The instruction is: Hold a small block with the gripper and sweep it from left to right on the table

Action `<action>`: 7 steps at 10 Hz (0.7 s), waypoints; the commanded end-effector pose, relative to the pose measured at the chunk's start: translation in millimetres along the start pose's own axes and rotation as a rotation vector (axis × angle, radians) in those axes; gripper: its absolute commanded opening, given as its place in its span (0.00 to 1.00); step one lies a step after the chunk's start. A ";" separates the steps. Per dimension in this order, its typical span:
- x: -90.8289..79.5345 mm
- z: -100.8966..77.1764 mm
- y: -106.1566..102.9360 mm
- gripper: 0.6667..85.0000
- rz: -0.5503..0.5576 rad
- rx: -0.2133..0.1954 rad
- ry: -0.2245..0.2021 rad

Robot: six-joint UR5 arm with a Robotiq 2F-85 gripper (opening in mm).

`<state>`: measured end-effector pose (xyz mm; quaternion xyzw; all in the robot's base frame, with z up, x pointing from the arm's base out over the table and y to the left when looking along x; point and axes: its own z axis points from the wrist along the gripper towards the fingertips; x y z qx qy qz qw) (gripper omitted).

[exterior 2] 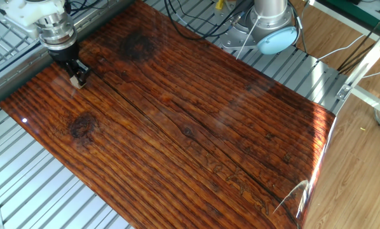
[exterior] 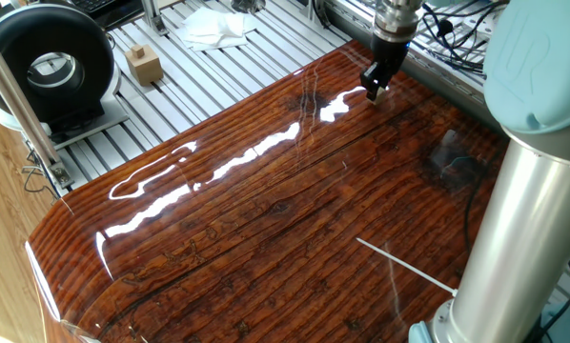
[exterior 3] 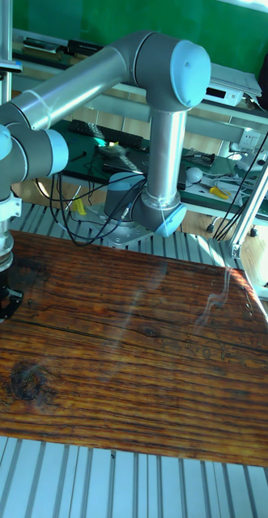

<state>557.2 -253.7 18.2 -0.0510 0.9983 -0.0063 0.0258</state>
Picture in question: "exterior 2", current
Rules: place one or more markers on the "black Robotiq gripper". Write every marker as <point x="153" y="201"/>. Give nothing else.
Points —
<point x="64" y="56"/>

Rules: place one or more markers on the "small wooden cube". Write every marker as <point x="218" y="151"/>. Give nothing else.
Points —
<point x="74" y="82"/>

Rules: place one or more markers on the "silver UR5 robot arm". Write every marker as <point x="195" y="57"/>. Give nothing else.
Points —
<point x="269" y="9"/>

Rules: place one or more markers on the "glossy wood grain table cover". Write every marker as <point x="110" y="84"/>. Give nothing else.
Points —
<point x="177" y="143"/>

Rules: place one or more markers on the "yellow connector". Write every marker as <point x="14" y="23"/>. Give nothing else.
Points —
<point x="219" y="4"/>

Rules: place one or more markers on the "white zip tie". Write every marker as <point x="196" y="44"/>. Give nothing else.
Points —
<point x="248" y="38"/>

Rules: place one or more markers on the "green topped desk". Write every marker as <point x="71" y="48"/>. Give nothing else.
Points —
<point x="339" y="6"/>

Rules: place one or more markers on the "grey aluminium rail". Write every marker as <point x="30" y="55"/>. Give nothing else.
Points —
<point x="18" y="73"/>

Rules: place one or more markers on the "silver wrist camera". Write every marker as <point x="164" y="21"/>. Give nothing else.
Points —
<point x="28" y="31"/>

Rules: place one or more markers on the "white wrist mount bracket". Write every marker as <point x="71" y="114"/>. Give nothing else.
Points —
<point x="28" y="12"/>

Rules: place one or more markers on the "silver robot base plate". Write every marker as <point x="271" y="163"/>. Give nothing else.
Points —
<point x="237" y="40"/>

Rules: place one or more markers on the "silver frame corner bracket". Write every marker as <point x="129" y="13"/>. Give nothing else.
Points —
<point x="343" y="93"/>

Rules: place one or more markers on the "aluminium frame post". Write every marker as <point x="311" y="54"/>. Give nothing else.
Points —
<point x="368" y="60"/>

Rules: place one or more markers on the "aluminium frame crossbar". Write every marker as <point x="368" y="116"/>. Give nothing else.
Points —
<point x="374" y="101"/>

